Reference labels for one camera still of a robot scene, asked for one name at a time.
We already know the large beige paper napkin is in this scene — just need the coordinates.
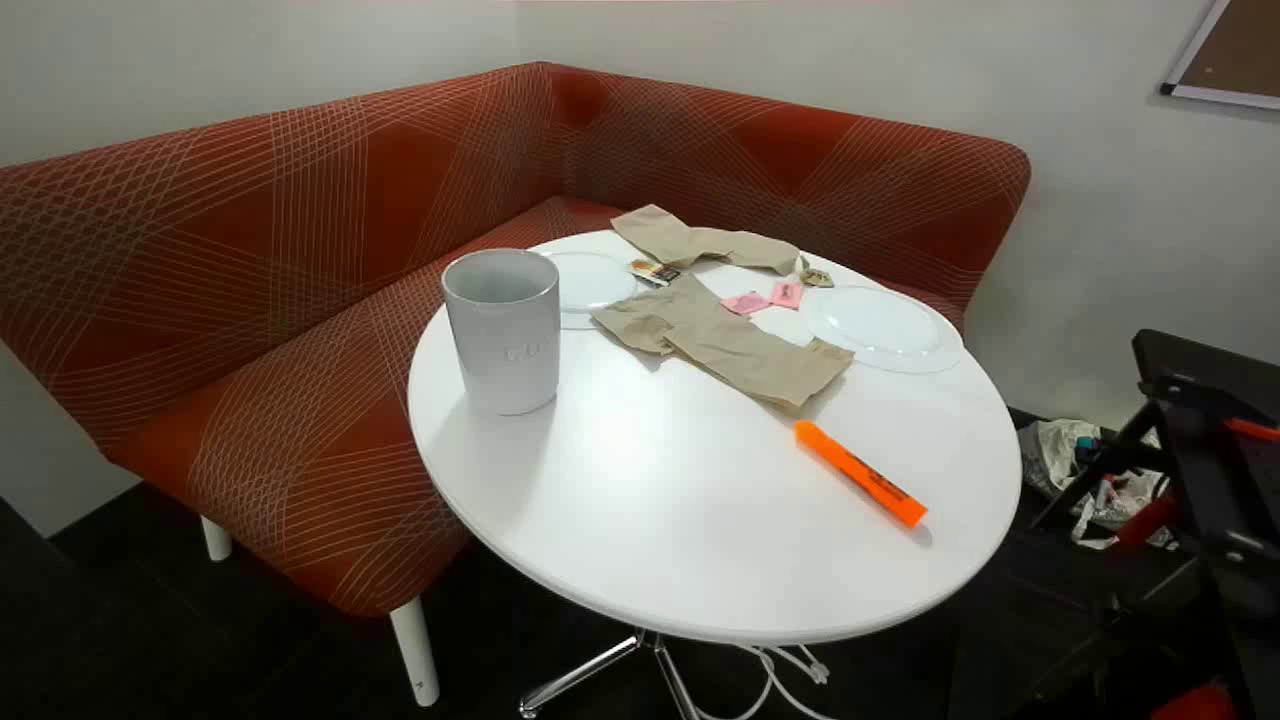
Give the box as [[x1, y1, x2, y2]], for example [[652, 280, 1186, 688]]
[[589, 273, 855, 421]]

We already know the beige folded paper napkin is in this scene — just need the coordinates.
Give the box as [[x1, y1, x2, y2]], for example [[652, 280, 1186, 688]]
[[608, 200, 730, 268], [672, 224, 802, 280]]

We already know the orange patterned corner sofa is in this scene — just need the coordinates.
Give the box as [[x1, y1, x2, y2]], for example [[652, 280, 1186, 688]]
[[0, 58, 1034, 624]]

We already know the white plastic bag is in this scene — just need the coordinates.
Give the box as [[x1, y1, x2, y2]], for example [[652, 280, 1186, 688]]
[[1030, 415, 1178, 558]]

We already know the framed cork bulletin board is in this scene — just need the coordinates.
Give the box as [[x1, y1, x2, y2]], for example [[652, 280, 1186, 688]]
[[1157, 0, 1280, 115]]

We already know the orange handled black clamp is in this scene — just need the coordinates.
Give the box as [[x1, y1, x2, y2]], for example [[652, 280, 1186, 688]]
[[1146, 675, 1244, 720], [1113, 492, 1186, 558], [1219, 411, 1280, 452]]

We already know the chrome table base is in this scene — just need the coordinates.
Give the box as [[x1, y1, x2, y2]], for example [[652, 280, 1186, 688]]
[[514, 630, 830, 720]]

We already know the light grey ceramic mug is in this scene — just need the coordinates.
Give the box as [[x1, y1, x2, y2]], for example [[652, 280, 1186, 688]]
[[437, 246, 564, 421]]

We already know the orange marker pen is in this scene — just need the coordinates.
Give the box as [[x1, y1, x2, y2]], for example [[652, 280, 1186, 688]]
[[793, 415, 933, 531]]

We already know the white sofa leg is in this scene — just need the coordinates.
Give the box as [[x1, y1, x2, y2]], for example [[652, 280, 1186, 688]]
[[383, 595, 444, 711], [197, 514, 239, 565]]

